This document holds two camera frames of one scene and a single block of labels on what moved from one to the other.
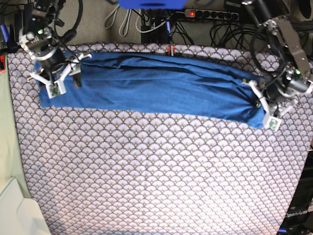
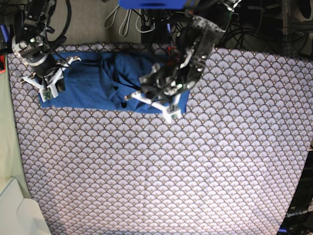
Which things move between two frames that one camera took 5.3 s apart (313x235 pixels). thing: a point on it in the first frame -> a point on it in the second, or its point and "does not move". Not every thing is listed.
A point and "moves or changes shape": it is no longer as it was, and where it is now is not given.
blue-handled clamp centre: (170, 48) does not move
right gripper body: (287, 85) -> (168, 82)
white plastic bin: (20, 215) does not move
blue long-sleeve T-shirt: (161, 82) moves or changes shape
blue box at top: (152, 4) does not move
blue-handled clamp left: (8, 35) does not move
